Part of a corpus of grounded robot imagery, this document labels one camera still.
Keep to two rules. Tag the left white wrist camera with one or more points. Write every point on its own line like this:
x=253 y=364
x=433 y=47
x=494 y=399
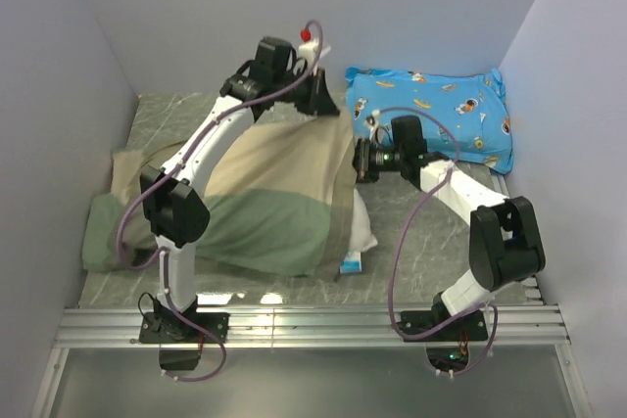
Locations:
x=311 y=50

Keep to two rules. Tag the aluminium mounting rail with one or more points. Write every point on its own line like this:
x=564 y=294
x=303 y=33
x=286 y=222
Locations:
x=340 y=326

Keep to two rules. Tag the white pillow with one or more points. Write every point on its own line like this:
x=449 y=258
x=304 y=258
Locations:
x=361 y=237

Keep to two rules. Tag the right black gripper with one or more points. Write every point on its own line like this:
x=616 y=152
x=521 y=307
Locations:
x=361 y=162

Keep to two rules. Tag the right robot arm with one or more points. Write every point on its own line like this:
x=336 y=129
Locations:
x=437 y=176

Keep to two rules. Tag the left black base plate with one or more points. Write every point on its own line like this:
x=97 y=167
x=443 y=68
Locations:
x=182 y=336

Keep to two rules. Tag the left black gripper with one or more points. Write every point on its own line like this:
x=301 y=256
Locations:
x=320 y=102

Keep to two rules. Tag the blue cartoon print pillow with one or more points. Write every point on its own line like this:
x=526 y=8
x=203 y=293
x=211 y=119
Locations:
x=457 y=112

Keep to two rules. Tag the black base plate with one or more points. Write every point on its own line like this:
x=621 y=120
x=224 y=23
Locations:
x=182 y=336
x=454 y=345

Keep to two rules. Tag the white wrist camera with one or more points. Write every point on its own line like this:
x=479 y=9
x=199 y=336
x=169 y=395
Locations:
x=311 y=50
x=378 y=132

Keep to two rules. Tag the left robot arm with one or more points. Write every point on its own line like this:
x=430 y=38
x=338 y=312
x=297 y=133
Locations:
x=172 y=194

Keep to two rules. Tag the right side aluminium rail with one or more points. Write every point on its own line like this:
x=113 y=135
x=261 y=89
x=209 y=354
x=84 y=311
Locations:
x=524 y=254

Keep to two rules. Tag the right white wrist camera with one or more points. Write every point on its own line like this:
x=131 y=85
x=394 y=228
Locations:
x=378 y=132

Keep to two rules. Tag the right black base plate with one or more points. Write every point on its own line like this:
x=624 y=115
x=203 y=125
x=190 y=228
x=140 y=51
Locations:
x=454 y=345

